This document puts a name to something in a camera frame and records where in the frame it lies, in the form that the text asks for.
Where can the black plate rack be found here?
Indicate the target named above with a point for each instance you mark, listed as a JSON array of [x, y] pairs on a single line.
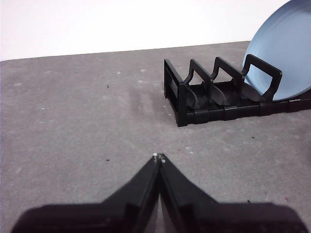
[[209, 111]]

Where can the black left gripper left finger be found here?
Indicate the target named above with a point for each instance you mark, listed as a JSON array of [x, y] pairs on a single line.
[[126, 208]]

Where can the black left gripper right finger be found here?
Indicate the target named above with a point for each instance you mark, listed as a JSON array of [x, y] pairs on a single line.
[[194, 211]]

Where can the blue plate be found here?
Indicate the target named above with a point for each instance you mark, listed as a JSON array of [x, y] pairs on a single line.
[[284, 48]]

